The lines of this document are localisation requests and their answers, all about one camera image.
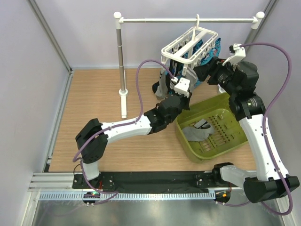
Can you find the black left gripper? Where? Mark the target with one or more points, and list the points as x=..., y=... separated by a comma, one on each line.
x=186, y=99

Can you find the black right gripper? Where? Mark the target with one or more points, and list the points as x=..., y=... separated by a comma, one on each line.
x=214, y=67

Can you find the grey striped sock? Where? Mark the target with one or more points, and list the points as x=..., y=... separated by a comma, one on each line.
x=162, y=89
x=199, y=132
x=192, y=77

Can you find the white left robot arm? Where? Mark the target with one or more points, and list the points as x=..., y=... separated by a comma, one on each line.
x=95, y=136

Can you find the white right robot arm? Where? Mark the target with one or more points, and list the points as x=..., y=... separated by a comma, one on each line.
x=271, y=180

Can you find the white clip hanger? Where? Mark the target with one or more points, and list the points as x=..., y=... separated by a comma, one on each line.
x=191, y=47

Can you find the blue patterned sock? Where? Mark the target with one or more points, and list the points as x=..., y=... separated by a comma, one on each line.
x=213, y=52
x=174, y=67

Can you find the black sock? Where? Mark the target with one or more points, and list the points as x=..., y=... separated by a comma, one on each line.
x=155, y=87

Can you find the blue patterned sock front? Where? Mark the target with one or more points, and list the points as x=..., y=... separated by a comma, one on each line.
x=174, y=67

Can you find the green plastic basket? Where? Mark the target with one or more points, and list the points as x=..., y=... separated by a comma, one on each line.
x=227, y=135

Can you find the white clothes rack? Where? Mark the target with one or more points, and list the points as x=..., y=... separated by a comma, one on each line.
x=119, y=20

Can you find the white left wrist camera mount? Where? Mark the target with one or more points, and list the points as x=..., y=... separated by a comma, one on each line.
x=181, y=86

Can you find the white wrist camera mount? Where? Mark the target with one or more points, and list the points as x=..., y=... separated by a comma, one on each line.
x=238, y=54
x=181, y=86

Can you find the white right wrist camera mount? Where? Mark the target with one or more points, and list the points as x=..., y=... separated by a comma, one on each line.
x=238, y=54

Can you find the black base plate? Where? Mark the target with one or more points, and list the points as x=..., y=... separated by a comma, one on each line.
x=156, y=182

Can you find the aluminium frame rail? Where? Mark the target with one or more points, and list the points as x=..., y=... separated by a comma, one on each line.
x=51, y=181

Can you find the grey slotted cable duct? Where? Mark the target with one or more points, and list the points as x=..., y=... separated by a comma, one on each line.
x=91, y=196

